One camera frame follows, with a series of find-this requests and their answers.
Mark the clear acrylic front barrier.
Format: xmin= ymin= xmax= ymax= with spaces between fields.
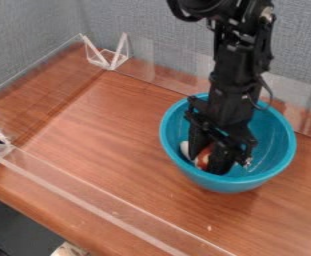
xmin=0 ymin=147 xmax=234 ymax=256

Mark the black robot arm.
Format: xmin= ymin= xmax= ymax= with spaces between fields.
xmin=167 ymin=0 xmax=276 ymax=175

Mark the clear acrylic back barrier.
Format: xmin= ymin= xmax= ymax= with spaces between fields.
xmin=79 ymin=33 xmax=311 ymax=141

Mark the clear acrylic corner bracket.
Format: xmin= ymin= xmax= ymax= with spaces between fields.
xmin=79 ymin=33 xmax=129 ymax=71

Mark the toy mushroom brown cap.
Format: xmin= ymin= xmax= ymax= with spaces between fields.
xmin=180 ymin=141 xmax=214 ymax=171

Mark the clear acrylic barrier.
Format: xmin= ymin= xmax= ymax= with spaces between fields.
xmin=0 ymin=147 xmax=234 ymax=256
xmin=79 ymin=33 xmax=311 ymax=141

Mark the blue plastic bowl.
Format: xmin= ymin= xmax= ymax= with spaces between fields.
xmin=159 ymin=98 xmax=296 ymax=193

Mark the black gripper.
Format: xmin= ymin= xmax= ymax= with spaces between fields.
xmin=184 ymin=95 xmax=258 ymax=175

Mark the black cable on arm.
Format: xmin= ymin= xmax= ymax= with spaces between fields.
xmin=248 ymin=76 xmax=275 ymax=112

